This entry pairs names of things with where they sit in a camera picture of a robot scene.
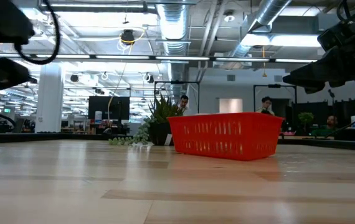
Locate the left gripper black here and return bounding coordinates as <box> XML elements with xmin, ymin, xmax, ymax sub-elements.
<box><xmin>0</xmin><ymin>0</ymin><xmax>36</xmax><ymax>95</ymax></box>

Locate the red plastic basket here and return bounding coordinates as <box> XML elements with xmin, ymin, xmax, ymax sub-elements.
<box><xmin>167</xmin><ymin>112</ymin><xmax>285</xmax><ymax>162</ymax></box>

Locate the small green potted plant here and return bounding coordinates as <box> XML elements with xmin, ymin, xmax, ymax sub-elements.
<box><xmin>298</xmin><ymin>111</ymin><xmax>315</xmax><ymax>132</ymax></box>

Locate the person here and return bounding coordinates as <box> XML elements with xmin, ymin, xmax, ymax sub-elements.
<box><xmin>311</xmin><ymin>114</ymin><xmax>339</xmax><ymax>137</ymax></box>
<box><xmin>176</xmin><ymin>94</ymin><xmax>191</xmax><ymax>115</ymax></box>
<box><xmin>255</xmin><ymin>96</ymin><xmax>275</xmax><ymax>116</ymax></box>

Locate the white building column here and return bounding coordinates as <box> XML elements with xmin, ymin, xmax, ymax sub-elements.
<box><xmin>35</xmin><ymin>63</ymin><xmax>65</xmax><ymax>134</ymax></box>

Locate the black monitor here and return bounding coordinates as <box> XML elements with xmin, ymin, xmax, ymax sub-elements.
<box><xmin>87</xmin><ymin>95</ymin><xmax>131</xmax><ymax>121</ymax></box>

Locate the potted green succulent plant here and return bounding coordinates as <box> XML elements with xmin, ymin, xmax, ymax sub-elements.
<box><xmin>108</xmin><ymin>95</ymin><xmax>185</xmax><ymax>147</ymax></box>

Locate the black metal station frame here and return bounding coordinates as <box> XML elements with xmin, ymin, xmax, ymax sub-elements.
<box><xmin>153</xmin><ymin>80</ymin><xmax>201</xmax><ymax>114</ymax></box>
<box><xmin>252</xmin><ymin>83</ymin><xmax>298</xmax><ymax>113</ymax></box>

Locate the yellow hanging cord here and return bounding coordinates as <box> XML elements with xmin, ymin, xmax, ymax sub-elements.
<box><xmin>261</xmin><ymin>45</ymin><xmax>268</xmax><ymax>78</ymax></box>

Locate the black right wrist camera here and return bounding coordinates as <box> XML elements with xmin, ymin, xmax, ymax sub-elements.
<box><xmin>316</xmin><ymin>21</ymin><xmax>355</xmax><ymax>52</ymax></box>

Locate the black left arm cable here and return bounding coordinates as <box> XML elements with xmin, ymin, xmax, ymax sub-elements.
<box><xmin>13</xmin><ymin>0</ymin><xmax>62</xmax><ymax>66</ymax></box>

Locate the silver ceiling duct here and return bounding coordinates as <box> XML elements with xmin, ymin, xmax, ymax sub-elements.
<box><xmin>156</xmin><ymin>0</ymin><xmax>191</xmax><ymax>96</ymax></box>
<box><xmin>227</xmin><ymin>0</ymin><xmax>293</xmax><ymax>60</ymax></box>

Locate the black overhead camera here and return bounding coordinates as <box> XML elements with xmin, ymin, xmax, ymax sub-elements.
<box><xmin>120</xmin><ymin>29</ymin><xmax>136</xmax><ymax>47</ymax></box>

